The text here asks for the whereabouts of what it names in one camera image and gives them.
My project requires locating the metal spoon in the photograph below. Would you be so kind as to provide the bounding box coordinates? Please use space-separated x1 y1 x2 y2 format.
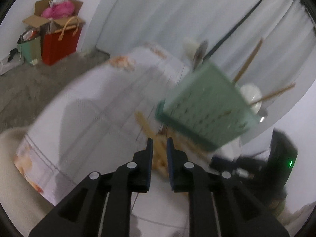
191 41 209 70
257 109 269 123

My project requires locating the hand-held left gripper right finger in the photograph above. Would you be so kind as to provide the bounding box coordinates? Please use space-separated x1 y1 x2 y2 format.
166 137 290 237

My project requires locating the cream fabric stool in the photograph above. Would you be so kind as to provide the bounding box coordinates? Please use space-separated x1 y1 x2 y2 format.
0 126 57 230

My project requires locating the green plastic utensil holder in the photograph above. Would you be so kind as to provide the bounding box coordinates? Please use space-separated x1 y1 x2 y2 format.
155 62 261 153

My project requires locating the black pole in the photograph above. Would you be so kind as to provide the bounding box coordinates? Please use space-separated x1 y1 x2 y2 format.
204 0 283 58

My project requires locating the single wooden chopstick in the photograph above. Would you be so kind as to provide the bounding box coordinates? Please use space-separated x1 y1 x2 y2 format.
152 132 171 176
232 38 264 83
249 83 296 104

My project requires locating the red gift bag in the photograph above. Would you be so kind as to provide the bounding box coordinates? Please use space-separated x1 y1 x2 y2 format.
41 16 83 66

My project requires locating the small black object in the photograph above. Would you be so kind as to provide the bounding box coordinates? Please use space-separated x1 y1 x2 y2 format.
7 48 20 63

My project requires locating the teal paper bag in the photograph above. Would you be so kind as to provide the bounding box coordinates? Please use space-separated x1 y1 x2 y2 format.
17 28 42 66

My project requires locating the floral plaid tablecloth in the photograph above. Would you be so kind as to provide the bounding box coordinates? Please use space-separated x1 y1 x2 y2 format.
13 43 247 228

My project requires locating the clear plastic bag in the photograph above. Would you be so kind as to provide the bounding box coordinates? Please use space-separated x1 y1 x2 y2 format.
0 58 20 76

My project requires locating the pink plastic bag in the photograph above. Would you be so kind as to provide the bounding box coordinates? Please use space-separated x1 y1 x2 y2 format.
41 0 75 19

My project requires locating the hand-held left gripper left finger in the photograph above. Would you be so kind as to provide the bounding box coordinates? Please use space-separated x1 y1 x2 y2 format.
28 138 154 237

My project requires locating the cardboard box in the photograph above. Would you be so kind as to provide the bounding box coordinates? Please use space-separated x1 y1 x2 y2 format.
22 0 84 34

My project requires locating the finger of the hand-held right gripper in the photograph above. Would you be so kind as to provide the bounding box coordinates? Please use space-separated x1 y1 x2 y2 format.
210 154 239 172

